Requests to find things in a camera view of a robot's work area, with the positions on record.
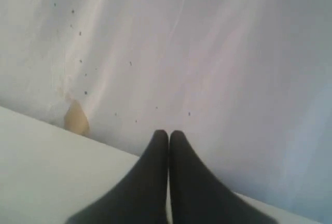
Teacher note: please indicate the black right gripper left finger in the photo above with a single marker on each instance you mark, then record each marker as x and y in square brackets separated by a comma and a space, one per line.
[140, 197]

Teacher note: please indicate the white backdrop cloth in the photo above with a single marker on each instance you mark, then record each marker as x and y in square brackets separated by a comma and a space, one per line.
[247, 81]

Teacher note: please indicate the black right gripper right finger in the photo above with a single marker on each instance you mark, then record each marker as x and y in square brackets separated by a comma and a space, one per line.
[197, 196]

